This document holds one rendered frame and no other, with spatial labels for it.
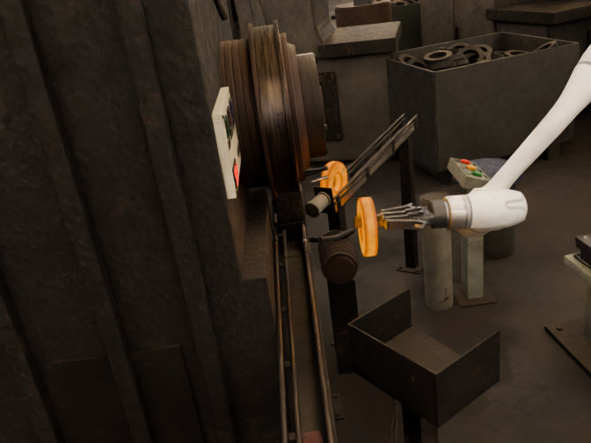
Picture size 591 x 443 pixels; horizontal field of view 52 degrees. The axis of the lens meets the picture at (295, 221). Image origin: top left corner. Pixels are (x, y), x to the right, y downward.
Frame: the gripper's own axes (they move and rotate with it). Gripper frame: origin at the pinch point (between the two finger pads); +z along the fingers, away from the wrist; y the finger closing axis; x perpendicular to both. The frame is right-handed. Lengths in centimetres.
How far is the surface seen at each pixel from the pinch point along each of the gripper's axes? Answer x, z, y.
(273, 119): 29.8, 22.0, -1.9
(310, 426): -24, 20, -47
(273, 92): 35.7, 21.2, -0.1
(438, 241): -48, -40, 78
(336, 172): -10, 2, 65
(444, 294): -74, -43, 78
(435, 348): -23.5, -11.8, -25.4
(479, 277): -70, -60, 82
